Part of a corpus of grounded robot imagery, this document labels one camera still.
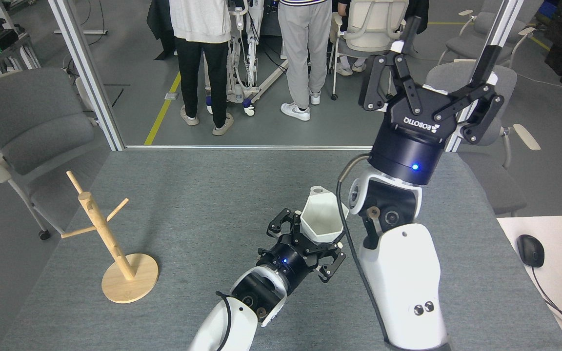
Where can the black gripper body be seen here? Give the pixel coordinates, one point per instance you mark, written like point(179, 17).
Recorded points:
point(408, 146)
point(288, 263)

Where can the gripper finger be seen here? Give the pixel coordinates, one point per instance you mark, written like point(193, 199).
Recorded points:
point(276, 226)
point(404, 73)
point(486, 112)
point(332, 261)

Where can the white faceted cup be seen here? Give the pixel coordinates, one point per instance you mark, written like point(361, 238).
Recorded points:
point(320, 217)

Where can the wooden cup rack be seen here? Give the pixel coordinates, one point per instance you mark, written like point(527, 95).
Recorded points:
point(125, 287)

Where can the seated person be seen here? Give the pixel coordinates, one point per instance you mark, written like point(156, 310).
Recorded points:
point(343, 70)

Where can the black jacket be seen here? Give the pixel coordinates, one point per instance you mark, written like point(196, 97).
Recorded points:
point(423, 12)

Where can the small grey chair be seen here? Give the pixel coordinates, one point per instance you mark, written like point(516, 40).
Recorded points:
point(464, 46)

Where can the grey chair with cream armrests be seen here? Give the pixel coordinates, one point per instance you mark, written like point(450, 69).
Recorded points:
point(495, 190)

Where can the person in grey trousers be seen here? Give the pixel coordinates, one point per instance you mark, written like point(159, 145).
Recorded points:
point(303, 44)

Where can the white stand on wheels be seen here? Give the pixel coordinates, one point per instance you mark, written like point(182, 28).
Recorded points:
point(242, 95)

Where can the black computer mouse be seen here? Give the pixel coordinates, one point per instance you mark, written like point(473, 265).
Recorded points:
point(530, 251)

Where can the person in black trousers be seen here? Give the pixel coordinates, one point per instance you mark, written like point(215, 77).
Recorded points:
point(198, 29)

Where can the grey chair with wheels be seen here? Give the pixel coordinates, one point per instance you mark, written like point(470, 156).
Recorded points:
point(27, 112)

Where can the silver post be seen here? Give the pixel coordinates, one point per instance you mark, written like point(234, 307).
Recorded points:
point(87, 73)
point(507, 19)

